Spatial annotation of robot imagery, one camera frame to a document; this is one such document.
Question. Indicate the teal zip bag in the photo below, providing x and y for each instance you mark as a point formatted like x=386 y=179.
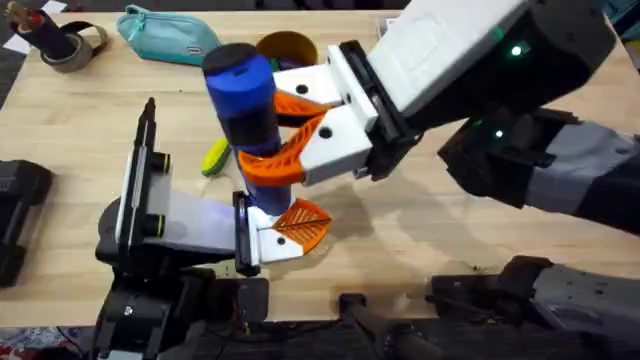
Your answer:
x=165 y=35

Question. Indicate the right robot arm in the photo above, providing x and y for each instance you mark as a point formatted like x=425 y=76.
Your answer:
x=570 y=165

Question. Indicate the yellow tub with toys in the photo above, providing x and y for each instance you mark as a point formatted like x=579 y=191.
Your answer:
x=287 y=47

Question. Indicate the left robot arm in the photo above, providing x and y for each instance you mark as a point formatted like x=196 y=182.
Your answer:
x=140 y=310

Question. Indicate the blue electric screwdriver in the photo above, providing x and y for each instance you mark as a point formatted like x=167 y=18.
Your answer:
x=242 y=95

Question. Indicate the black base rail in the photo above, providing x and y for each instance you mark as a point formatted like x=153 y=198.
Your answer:
x=300 y=345

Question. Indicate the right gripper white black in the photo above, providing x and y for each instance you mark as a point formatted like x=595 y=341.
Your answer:
x=440 y=55

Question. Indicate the black tool with red tip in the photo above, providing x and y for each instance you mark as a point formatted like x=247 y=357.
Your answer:
x=42 y=32

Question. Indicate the brown tape roll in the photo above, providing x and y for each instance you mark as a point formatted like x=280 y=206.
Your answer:
x=75 y=55

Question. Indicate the black upright wrist plate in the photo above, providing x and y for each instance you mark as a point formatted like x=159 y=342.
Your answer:
x=135 y=175

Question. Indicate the black box device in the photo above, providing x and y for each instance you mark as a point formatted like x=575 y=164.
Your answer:
x=17 y=215

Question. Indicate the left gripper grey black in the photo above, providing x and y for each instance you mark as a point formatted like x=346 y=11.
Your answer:
x=200 y=225

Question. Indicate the green yellow toy vegetable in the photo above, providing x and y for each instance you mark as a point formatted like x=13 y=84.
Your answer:
x=216 y=157

